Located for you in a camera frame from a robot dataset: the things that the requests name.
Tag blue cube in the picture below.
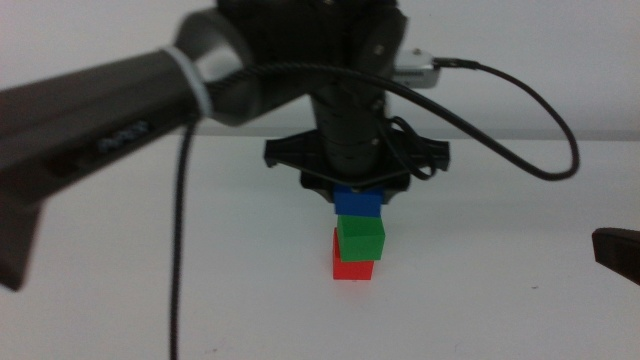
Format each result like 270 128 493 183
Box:
333 184 385 219

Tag green cube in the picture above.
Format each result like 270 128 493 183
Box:
336 214 387 263

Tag red cube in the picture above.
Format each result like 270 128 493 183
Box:
331 227 376 282

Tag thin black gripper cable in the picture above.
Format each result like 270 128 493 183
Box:
382 115 437 182

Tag white cable tie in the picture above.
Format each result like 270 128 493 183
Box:
160 45 214 119

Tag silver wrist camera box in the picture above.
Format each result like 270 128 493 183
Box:
393 48 442 90

